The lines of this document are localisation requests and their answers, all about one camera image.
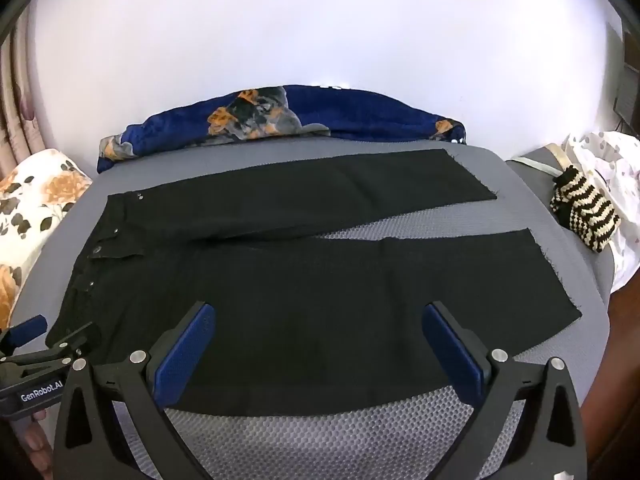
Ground black cream striped knit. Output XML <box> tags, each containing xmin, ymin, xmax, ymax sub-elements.
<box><xmin>549</xmin><ymin>164</ymin><xmax>622</xmax><ymax>253</ymax></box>

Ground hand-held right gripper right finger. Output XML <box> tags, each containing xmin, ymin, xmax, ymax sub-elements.
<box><xmin>422</xmin><ymin>301</ymin><xmax>588</xmax><ymax>480</ymax></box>

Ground pink striped curtain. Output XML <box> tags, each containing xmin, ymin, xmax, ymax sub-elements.
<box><xmin>0</xmin><ymin>12</ymin><xmax>48</xmax><ymax>181</ymax></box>

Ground blue floral blanket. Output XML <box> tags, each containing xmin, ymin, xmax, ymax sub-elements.
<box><xmin>96</xmin><ymin>85</ymin><xmax>468</xmax><ymax>175</ymax></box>

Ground black pants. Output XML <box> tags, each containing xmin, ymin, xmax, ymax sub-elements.
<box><xmin>46</xmin><ymin>148</ymin><xmax>583</xmax><ymax>418</ymax></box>

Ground beige strap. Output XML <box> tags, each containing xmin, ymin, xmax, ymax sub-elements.
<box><xmin>506</xmin><ymin>142</ymin><xmax>571</xmax><ymax>178</ymax></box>

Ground white floral pillow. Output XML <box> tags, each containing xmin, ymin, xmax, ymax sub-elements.
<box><xmin>0</xmin><ymin>148</ymin><xmax>93</xmax><ymax>318</ymax></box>

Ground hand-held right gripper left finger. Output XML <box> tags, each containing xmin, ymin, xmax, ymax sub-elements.
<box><xmin>52</xmin><ymin>301</ymin><xmax>217</xmax><ymax>480</ymax></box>

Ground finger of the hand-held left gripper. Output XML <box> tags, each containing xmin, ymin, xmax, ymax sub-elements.
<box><xmin>10</xmin><ymin>321</ymin><xmax>95</xmax><ymax>367</ymax></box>
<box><xmin>0</xmin><ymin>314</ymin><xmax>49</xmax><ymax>358</ymax></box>

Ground person's left hand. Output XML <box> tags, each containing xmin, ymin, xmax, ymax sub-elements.
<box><xmin>17</xmin><ymin>407</ymin><xmax>55</xmax><ymax>480</ymax></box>

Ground white dotted cloth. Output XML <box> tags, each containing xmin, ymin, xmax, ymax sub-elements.
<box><xmin>562</xmin><ymin>130</ymin><xmax>640</xmax><ymax>293</ymax></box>

